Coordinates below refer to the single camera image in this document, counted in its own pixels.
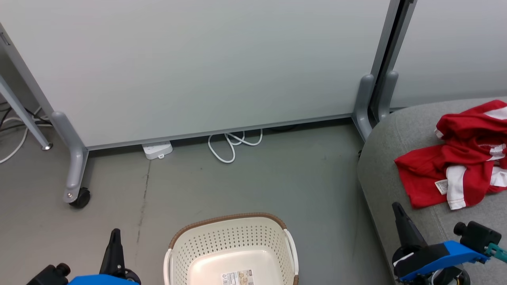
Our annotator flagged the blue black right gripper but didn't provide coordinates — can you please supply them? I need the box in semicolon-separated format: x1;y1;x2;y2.
392;201;490;282

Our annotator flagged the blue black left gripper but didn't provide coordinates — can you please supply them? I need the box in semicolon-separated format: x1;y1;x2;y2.
67;228;141;285

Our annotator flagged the red and white clothing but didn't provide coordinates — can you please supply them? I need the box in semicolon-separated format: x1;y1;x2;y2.
394;100;507;210

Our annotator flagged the cream perforated laundry basket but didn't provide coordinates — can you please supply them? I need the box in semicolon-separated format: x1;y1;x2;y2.
164;213;299;285

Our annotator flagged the black caster wheel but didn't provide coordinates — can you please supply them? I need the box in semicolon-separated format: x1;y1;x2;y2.
69;188;91;209

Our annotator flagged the grey partition foot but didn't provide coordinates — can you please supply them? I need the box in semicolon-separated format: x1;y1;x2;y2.
377;70;399;121
352;74;375;142
51;111;90;203

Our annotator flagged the short white power strip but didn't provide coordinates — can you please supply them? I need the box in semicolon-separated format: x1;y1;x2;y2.
142;141;173;160

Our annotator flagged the paper label sticker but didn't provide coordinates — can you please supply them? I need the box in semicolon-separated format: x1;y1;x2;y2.
221;270;254;285

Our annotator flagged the narrow white partition panel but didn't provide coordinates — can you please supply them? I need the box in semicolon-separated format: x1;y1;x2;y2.
390;0;507;109

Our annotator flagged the large white partition panel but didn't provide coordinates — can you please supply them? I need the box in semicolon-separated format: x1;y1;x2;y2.
0;0;400;151

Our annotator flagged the teal cable connector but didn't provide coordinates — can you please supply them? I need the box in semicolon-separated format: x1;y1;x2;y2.
486;242;507;262

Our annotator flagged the looped white cable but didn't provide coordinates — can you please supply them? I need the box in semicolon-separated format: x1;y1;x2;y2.
208;129;263;164

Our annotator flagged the black cable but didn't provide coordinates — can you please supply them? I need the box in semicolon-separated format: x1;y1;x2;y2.
0;101;40;132

